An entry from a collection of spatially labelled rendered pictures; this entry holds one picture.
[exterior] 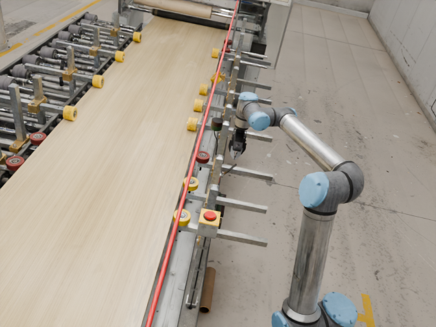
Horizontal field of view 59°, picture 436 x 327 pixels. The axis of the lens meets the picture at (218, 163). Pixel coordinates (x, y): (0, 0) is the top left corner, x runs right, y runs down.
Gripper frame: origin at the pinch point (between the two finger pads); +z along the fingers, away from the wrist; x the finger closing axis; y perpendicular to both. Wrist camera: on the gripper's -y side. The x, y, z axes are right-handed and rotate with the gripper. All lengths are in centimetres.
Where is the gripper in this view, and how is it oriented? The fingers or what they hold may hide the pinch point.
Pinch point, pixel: (234, 158)
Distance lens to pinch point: 203.4
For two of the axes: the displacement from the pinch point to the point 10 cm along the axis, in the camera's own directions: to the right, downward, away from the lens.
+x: -9.8, -2.0, -0.1
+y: 1.1, -5.8, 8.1
